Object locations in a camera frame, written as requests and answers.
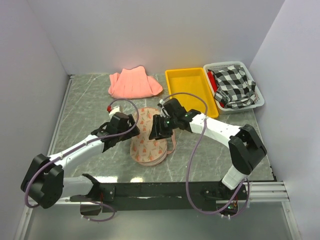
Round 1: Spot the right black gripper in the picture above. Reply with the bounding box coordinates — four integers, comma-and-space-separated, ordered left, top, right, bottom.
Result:
148, 114, 179, 141

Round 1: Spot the pink mesh laundry bag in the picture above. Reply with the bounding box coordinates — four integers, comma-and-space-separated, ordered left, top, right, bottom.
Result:
130, 107, 172, 167

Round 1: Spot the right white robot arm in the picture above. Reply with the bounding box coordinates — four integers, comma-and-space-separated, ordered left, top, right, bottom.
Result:
149, 98, 267, 200

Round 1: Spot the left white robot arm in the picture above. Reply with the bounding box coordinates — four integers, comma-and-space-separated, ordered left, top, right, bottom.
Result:
20, 112, 140, 209

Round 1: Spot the pink pleated skirt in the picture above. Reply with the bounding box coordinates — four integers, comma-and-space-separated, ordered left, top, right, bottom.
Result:
108, 66, 163, 99

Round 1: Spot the yellow plastic tray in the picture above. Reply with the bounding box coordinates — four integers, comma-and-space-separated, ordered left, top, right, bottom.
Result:
165, 67, 219, 119

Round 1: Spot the black base beam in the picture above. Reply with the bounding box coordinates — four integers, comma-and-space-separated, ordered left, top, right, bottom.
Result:
70, 181, 248, 212

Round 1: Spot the red cloth in basket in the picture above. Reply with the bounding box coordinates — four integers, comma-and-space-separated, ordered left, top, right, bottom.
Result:
207, 70, 218, 93

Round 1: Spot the black white checkered cloth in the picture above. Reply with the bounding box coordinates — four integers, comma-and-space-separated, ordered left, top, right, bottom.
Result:
212, 65, 256, 110

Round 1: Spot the white plastic basket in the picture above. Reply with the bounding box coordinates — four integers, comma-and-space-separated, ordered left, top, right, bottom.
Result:
203, 61, 265, 114

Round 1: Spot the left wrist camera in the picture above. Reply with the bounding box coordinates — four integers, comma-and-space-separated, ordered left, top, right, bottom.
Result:
107, 105, 122, 118

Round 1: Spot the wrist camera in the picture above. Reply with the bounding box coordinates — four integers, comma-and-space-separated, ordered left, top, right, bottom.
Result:
107, 105, 122, 118
158, 99, 170, 118

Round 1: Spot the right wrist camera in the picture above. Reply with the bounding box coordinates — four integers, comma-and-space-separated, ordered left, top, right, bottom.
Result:
158, 99, 170, 118

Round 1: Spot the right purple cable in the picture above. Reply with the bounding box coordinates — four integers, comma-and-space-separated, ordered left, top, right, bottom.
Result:
161, 92, 251, 220

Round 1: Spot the aluminium rail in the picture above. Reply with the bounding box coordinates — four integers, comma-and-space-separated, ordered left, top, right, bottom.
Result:
55, 182, 289, 204

